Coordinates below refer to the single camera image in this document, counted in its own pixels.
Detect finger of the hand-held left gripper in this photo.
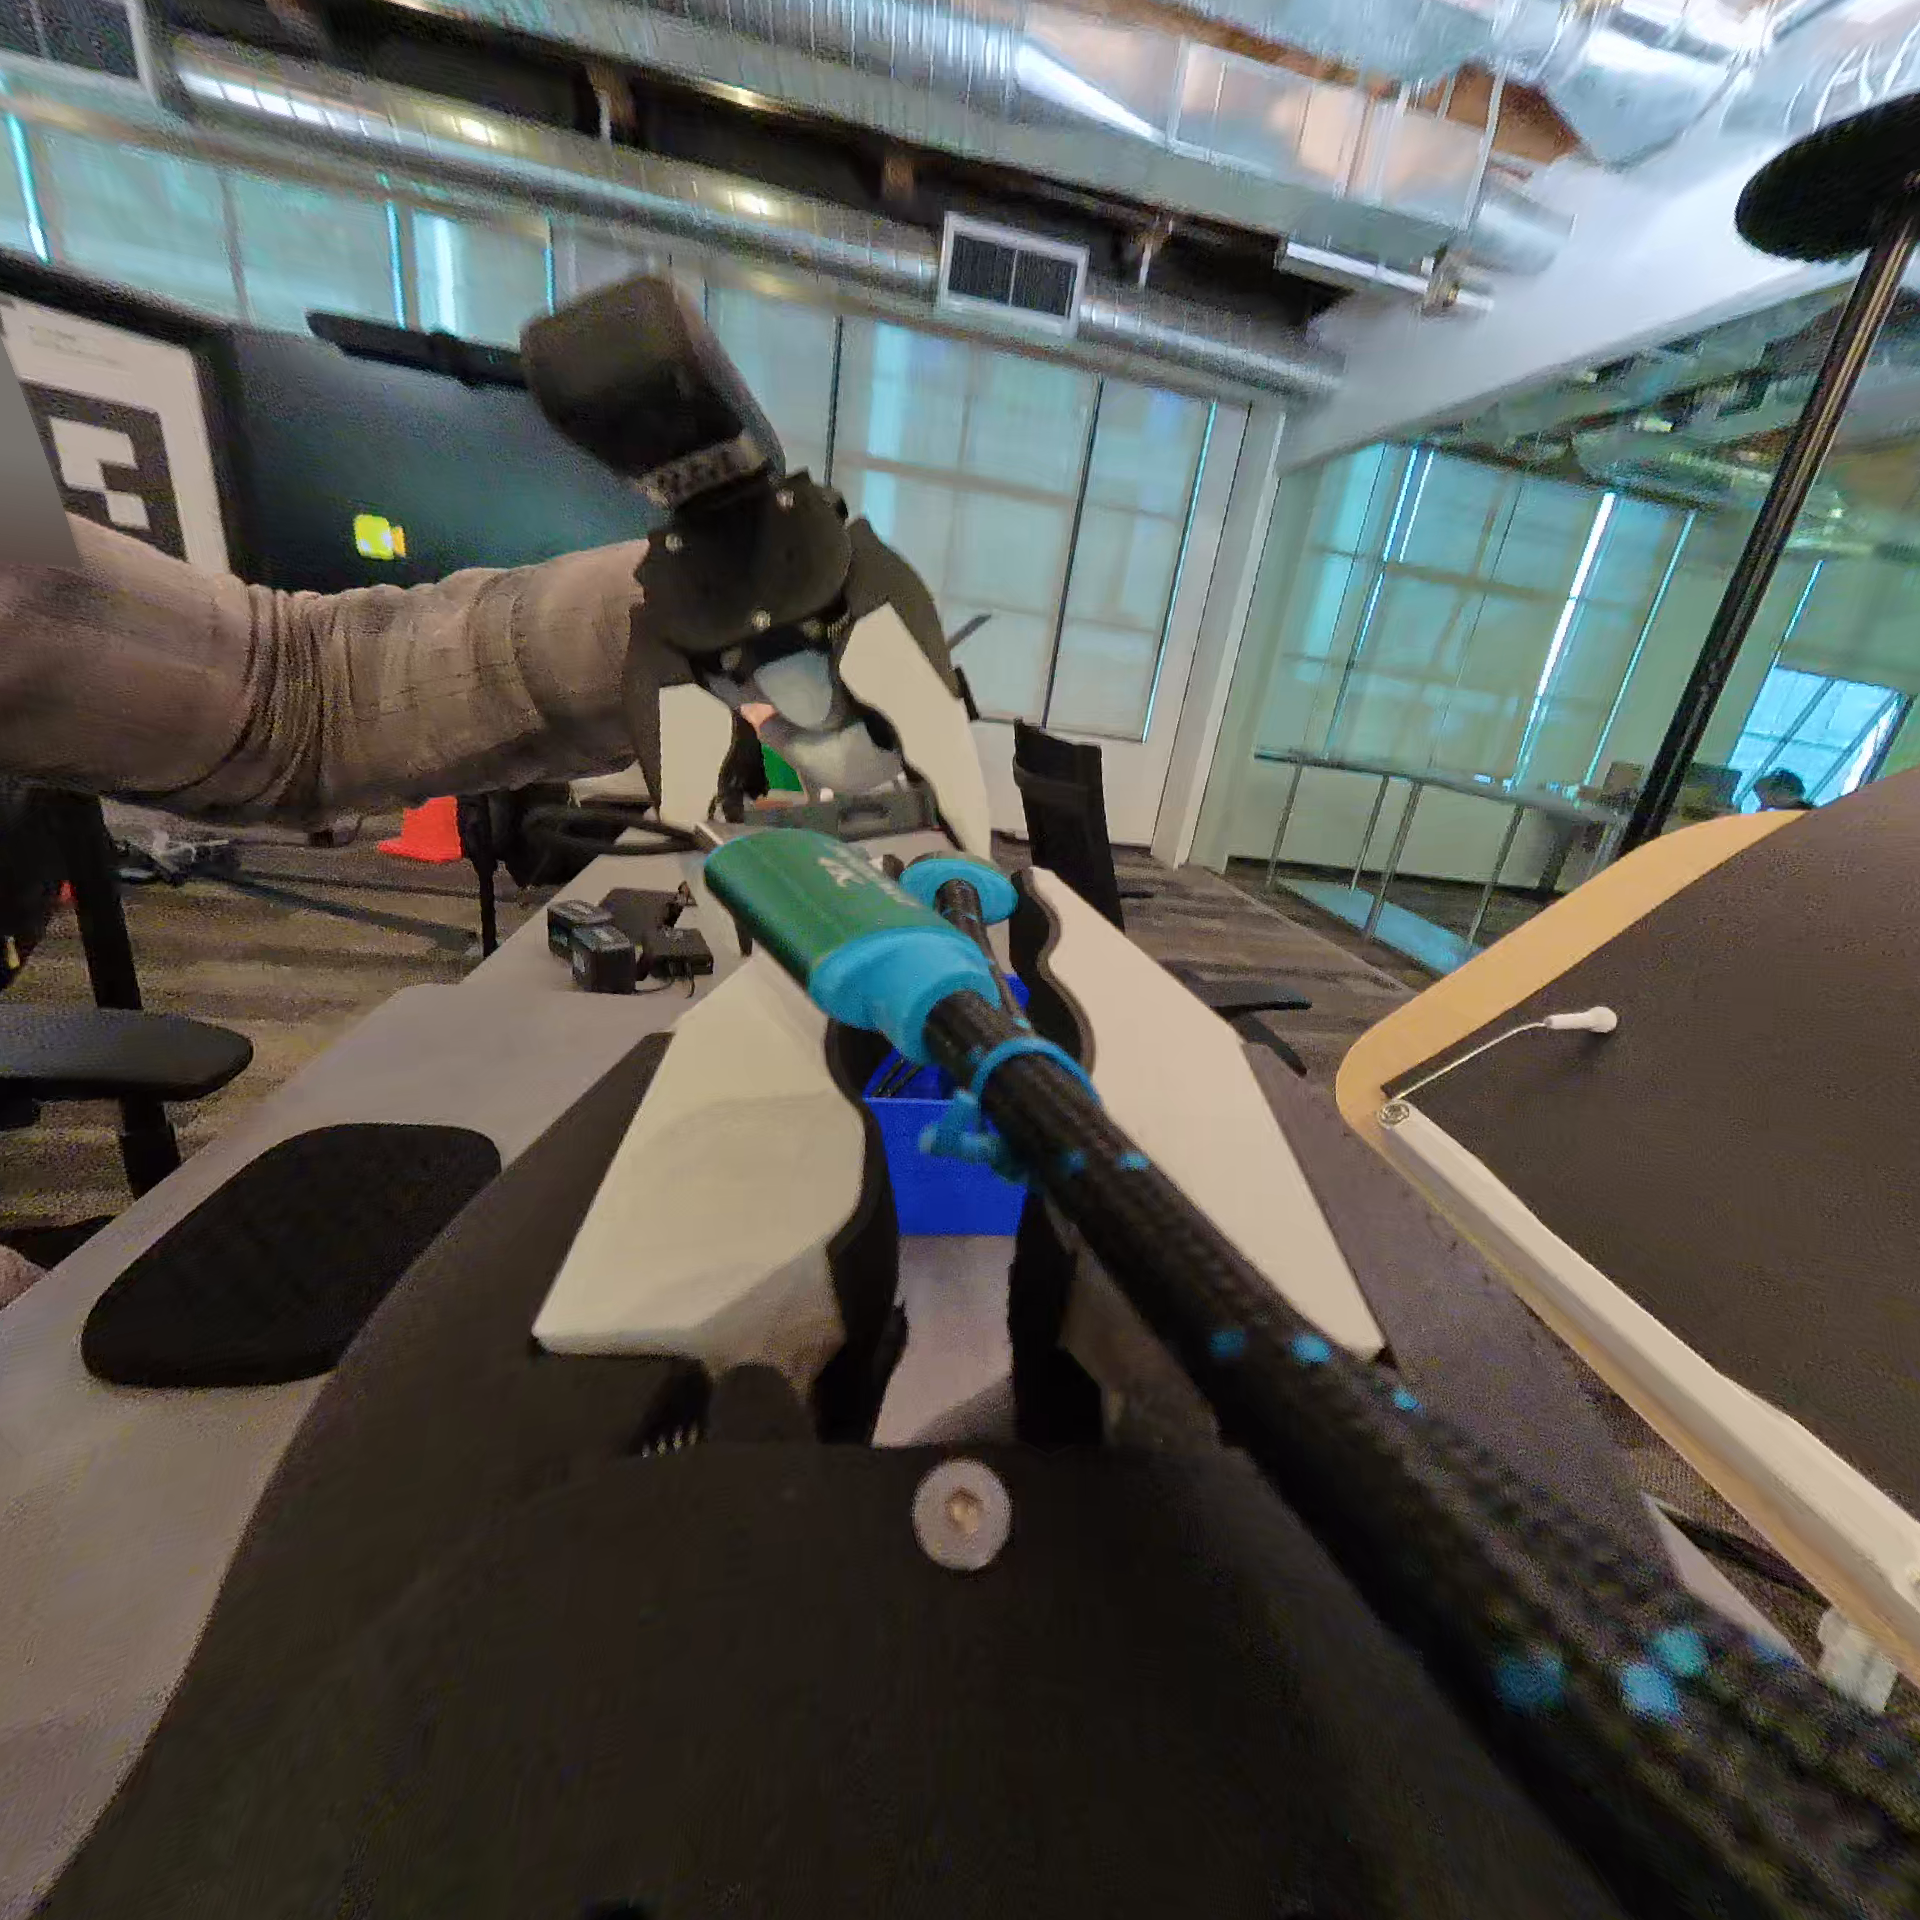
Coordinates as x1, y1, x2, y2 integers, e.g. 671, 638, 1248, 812
657, 680, 740, 828
839, 602, 994, 860

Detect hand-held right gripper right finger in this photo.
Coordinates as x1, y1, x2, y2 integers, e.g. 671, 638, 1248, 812
1009, 866, 1386, 1445

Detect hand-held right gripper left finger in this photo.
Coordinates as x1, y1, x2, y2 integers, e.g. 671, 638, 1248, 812
533, 929, 904, 1445

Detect braided hdmi cable green plugs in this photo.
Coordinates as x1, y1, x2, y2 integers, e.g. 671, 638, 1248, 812
703, 831, 1920, 1920

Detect wooden book stand white base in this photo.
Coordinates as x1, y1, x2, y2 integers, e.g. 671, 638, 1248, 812
1336, 772, 1920, 1711

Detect person's left forearm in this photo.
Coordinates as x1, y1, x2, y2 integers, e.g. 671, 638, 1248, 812
0, 516, 664, 830

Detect person's left hand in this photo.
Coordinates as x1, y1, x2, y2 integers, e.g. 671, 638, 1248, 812
703, 650, 913, 797

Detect black office chair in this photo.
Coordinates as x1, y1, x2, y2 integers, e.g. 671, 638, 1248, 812
0, 780, 256, 1201
1013, 719, 1314, 1073

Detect small black adapter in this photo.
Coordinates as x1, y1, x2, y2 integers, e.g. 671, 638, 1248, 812
599, 885, 717, 986

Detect black electronic box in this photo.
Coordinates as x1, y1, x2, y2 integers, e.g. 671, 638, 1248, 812
544, 896, 644, 996

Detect blue plastic bin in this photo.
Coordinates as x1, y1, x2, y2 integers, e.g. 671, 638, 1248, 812
863, 975, 1041, 1238

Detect white ceiling air vent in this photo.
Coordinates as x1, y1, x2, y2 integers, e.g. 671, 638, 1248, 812
938, 210, 1093, 338

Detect black textured cushion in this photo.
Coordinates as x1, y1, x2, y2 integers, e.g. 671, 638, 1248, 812
83, 1122, 505, 1390

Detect white poster board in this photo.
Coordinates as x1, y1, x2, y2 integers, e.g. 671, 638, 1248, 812
0, 292, 234, 572

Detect black rod with round disc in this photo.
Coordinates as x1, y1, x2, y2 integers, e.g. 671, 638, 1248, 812
1620, 96, 1920, 857

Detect dark wall screen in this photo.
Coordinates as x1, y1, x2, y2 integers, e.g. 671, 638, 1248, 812
224, 311, 666, 597

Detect long silver ceiling duct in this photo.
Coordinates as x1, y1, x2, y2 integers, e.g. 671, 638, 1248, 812
165, 37, 1344, 399

